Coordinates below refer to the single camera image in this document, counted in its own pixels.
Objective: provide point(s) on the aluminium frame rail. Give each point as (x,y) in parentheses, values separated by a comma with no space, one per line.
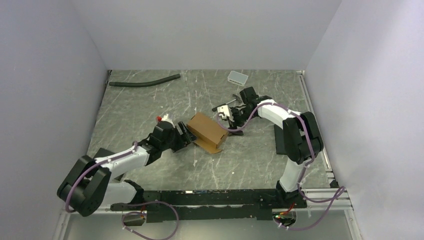
(87,203)

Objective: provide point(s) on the black rectangular pad right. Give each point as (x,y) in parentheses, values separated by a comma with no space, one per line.
(279,141)

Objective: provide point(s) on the brown cardboard box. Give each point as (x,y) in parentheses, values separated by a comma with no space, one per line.
(210,135)

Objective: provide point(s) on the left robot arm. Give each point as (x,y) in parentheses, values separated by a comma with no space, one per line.
(90,183)

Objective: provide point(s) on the white plastic container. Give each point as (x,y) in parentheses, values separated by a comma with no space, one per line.
(237,78)

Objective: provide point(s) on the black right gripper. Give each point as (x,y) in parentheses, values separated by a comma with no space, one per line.
(235,123)

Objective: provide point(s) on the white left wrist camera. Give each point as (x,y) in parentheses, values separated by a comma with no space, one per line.
(165,118)

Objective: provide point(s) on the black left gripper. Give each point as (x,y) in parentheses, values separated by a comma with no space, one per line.
(186,135)

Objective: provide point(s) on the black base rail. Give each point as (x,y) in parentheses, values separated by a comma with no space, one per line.
(158,211)

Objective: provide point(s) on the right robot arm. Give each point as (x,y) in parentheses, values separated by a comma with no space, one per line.
(302,140)

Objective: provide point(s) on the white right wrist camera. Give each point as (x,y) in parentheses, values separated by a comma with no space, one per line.
(225,113)

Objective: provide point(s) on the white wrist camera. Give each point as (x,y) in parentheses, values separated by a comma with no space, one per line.
(165,118)
(225,113)

